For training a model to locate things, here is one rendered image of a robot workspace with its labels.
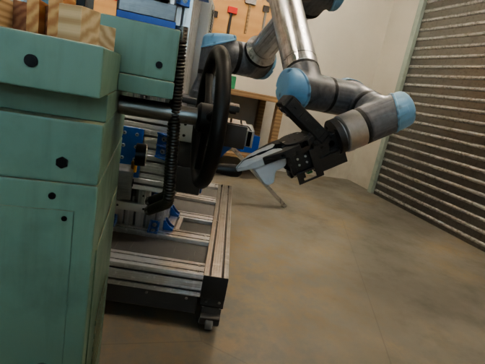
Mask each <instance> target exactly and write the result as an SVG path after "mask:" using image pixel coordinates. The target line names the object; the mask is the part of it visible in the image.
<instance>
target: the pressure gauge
mask: <svg viewBox="0 0 485 364"><path fill-rule="evenodd" d="M147 150H148V144H141V143H137V144H136V153H135V160H132V161H131V169H134V173H135V172H136V170H137V166H144V167H146V161H147Z"/></svg>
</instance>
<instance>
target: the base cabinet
mask: <svg viewBox="0 0 485 364"><path fill-rule="evenodd" d="M121 145H122V137H121V140H120V141H119V143H118V146H117V147H116V149H115V152H114V153H113V156H112V157H111V159H110V162H109V163H108V166H107V168H106V170H105V172H104V174H103V176H102V178H101V180H100V182H99V184H98V185H96V186H93V185H87V184H80V183H67V182H59V181H46V180H39V179H31V178H19V177H11V176H5V175H0V364H99V360H100V347H101V341H102V328H103V320H104V313H105V300H106V292H107V285H108V272H109V265H110V251H111V244H112V237H113V223H114V216H115V203H116V196H117V188H118V174H119V166H120V159H121Z"/></svg>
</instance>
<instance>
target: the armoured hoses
mask: <svg viewBox="0 0 485 364"><path fill-rule="evenodd" d="M175 29H176V30H179V31H180V43H179V49H178V60H177V65H176V71H175V80H174V82H173V83H174V84H175V86H174V92H173V97H172V100H170V101H169V104H170V106H171V107H170V108H171V109H172V111H171V112H172V113H174V114H172V115H171V116H172V118H170V120H169V121H168V123H167V125H168V126H167V141H166V142H167V144H166V150H165V151H166V153H165V154H166V155H165V157H166V158H165V169H164V171H165V172H164V181H163V182H164V183H163V185H164V186H163V190H162V192H160V193H158V194H155V195H152V196H149V197H147V198H146V199H145V204H146V205H147V206H146V207H145V208H144V213H145V214H146V215H149V216H150V215H153V214H155V213H158V212H161V211H164V210H166V209H169V208H171V206H172V205H173V202H174V198H175V187H176V185H175V184H176V178H177V177H176V175H177V166H178V165H177V163H178V161H177V160H178V151H179V150H178V148H179V146H178V145H179V143H178V142H179V138H180V137H179V136H180V134H179V133H180V121H179V120H180V119H179V118H178V116H179V115H178V113H180V110H181V109H182V108H181V107H182V104H181V103H182V96H183V94H182V93H183V86H184V85H183V83H184V81H183V80H184V77H183V76H184V72H185V71H184V69H185V67H184V66H185V63H184V62H185V58H186V57H185V55H186V47H187V45H186V43H187V41H188V27H184V26H179V25H176V26H175Z"/></svg>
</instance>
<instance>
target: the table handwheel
mask: <svg viewBox="0 0 485 364"><path fill-rule="evenodd" d="M215 73H216V80H215V91H214V104H213V97H212V88H213V81H214V76H215ZM231 84H232V67H231V60H230V55H229V52H228V50H227V49H226V48H225V47H224V46H223V45H216V46H214V47H213V48H212V49H211V50H210V52H209V55H208V56H207V59H206V62H205V65H204V69H203V72H202V75H201V81H200V85H199V89H198V96H197V100H196V107H195V108H194V107H190V106H185V105H182V107H181V108H182V109H181V110H179V111H180V113H178V115H179V116H178V118H179V119H180V120H179V121H180V124H188V125H193V131H192V138H191V179H192V182H193V185H194V186H195V187H196V188H198V189H204V188H206V187H207V186H208V185H209V184H210V183H211V181H212V180H213V177H214V175H215V173H216V171H217V167H218V164H219V160H220V157H221V153H222V148H223V145H224V138H225V134H226V130H227V122H228V116H229V110H230V96H231ZM170 107H171V106H170V104H169V103H164V102H160V101H155V100H147V99H142V98H137V97H130V96H125V95H120V96H119V101H118V113H119V114H123V115H129V116H137V117H142V118H151V119H156V120H161V121H169V120H170V118H172V116H171V115H172V114H174V113H172V112H171V111H172V109H171V108H170ZM206 145H207V146H206ZM205 150H206V152H205ZM204 154H205V155H204Z"/></svg>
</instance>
